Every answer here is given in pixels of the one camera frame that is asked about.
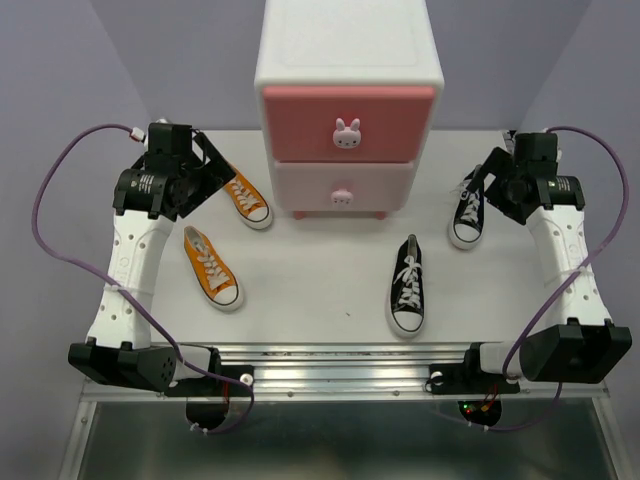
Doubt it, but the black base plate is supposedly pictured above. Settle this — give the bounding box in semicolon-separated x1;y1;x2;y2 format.
164;364;254;398
425;363;520;396

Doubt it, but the light pink lower drawer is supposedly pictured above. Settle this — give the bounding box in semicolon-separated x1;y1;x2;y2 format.
271;162;416;213

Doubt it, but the orange sneaker near cabinet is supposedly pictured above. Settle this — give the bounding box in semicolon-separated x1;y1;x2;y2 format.
224;166;273;230

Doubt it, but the bunny knob drawer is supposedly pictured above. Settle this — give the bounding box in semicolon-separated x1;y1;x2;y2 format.
332;118;361;149
330;189;354;208

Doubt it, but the orange sneaker front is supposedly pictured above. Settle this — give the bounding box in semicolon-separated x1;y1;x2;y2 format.
183;226;244;312

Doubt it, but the white plastic shoe cabinet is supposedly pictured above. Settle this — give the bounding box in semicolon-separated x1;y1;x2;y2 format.
254;1;445;219

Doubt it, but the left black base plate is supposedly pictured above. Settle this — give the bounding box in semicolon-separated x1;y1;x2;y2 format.
164;364;254;398

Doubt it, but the aluminium mounting rail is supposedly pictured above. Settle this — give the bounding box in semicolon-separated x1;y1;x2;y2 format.
60;344;633;479

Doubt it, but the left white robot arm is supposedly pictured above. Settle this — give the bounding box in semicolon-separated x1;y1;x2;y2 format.
68;122;235;393

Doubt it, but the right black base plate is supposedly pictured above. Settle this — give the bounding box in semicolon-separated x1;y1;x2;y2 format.
425;363;520;396

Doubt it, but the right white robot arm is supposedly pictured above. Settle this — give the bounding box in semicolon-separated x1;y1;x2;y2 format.
460;127;632;390

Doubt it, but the black sneaker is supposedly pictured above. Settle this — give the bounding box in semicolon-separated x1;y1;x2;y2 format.
448;164;485;250
385;234;425;339

